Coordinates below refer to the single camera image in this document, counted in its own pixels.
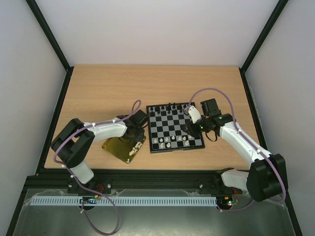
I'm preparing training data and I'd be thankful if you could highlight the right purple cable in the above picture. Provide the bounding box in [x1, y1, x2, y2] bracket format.
[185, 88, 288, 212]

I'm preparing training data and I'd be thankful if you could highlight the right black frame post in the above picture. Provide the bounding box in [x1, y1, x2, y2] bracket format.
[241, 0, 289, 73]

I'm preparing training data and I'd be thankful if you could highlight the white chess piece pile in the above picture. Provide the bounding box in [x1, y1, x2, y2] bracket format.
[129, 142, 143, 156]

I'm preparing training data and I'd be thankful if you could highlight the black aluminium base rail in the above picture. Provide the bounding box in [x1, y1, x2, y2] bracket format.
[23, 169, 242, 196]

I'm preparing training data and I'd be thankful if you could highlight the left black frame post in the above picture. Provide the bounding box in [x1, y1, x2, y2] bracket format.
[25, 0, 72, 72]

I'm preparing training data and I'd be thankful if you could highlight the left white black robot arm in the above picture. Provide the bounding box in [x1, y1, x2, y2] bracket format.
[51, 110, 148, 184]

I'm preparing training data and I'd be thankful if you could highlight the black grey chess board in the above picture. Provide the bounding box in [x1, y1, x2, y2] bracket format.
[147, 112, 205, 153]

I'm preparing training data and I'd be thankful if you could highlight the gold metal tray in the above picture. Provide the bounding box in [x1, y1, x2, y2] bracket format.
[102, 136, 146, 163]

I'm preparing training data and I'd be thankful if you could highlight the black frame post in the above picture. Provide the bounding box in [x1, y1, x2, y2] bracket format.
[241, 0, 289, 73]
[25, 0, 72, 72]

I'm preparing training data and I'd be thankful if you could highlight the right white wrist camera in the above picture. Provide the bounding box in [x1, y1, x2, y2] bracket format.
[186, 105, 201, 124]

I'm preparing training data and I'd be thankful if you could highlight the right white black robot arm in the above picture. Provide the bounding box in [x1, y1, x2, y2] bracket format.
[183, 99, 288, 202]

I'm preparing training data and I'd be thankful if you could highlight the light blue slotted cable duct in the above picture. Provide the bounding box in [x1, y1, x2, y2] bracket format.
[30, 196, 217, 207]

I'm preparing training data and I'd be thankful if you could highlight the black chess pieces row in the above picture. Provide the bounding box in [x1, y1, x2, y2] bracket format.
[146, 102, 189, 117]

